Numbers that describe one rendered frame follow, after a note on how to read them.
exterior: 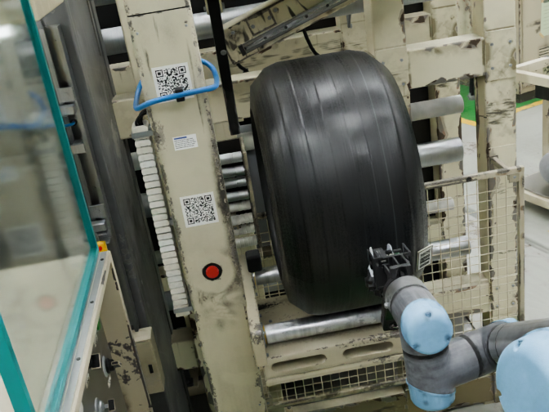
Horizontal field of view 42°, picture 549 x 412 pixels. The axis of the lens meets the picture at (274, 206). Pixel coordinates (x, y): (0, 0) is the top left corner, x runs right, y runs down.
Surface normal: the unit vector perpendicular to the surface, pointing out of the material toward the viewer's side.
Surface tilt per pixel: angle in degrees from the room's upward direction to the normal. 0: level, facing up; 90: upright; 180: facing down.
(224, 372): 90
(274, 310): 0
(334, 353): 90
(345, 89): 30
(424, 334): 83
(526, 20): 90
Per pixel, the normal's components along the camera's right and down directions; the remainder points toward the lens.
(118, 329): 0.11, 0.39
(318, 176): 0.04, -0.06
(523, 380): -0.92, 0.16
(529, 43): 0.44, 0.30
